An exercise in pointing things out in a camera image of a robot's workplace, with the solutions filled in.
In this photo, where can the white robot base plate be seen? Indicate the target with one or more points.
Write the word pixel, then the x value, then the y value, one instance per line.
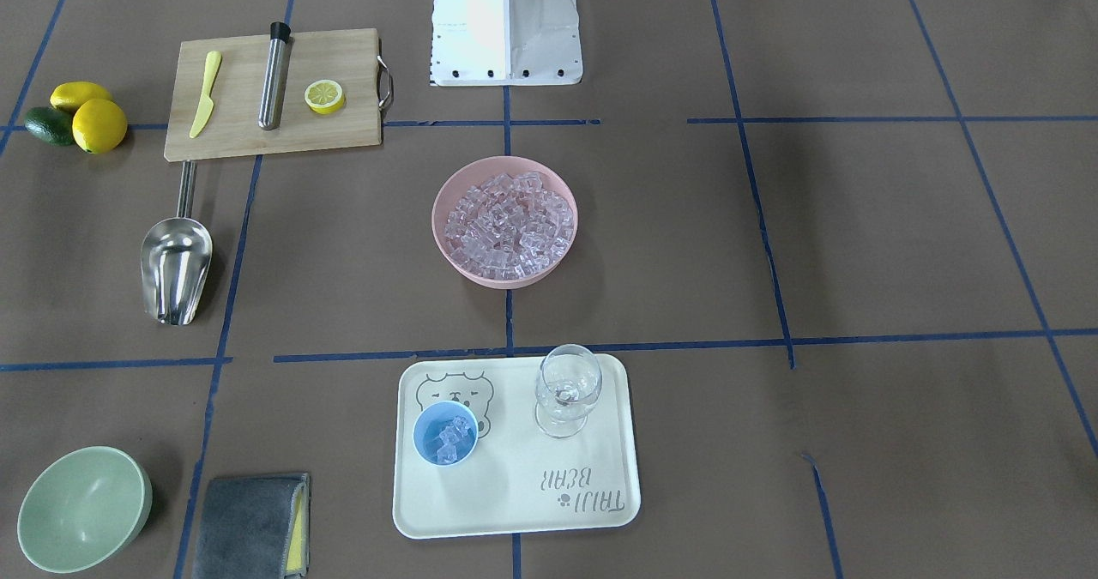
pixel 505 43

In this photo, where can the green bowl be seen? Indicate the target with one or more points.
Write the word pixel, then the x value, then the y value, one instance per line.
pixel 83 509

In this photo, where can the green lime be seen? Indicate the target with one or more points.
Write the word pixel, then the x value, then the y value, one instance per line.
pixel 51 125

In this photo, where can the whole yellow lemon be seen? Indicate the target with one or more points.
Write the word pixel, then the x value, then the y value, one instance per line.
pixel 99 126

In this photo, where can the clear wine glass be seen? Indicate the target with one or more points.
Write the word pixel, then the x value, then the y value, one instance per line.
pixel 567 388

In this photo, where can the lemon half slice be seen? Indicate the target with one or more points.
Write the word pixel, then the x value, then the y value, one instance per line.
pixel 325 96

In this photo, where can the steel cylinder rod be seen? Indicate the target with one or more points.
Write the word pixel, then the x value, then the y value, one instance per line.
pixel 275 77

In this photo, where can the pink bowl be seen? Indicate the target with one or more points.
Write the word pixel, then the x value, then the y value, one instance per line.
pixel 476 173

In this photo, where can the light blue cup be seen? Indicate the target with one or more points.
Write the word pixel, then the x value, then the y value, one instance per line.
pixel 433 413

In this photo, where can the cream bear tray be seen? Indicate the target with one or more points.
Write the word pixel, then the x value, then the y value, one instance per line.
pixel 517 479

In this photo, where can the wooden cutting board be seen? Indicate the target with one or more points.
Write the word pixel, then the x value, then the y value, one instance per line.
pixel 347 56

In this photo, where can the yellow plastic knife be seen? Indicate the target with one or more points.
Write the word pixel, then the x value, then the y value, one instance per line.
pixel 205 102

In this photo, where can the clear ice cubes pile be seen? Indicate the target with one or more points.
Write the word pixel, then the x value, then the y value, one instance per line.
pixel 508 228

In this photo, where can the steel ice scoop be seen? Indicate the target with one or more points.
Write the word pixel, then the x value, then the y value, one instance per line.
pixel 175 258

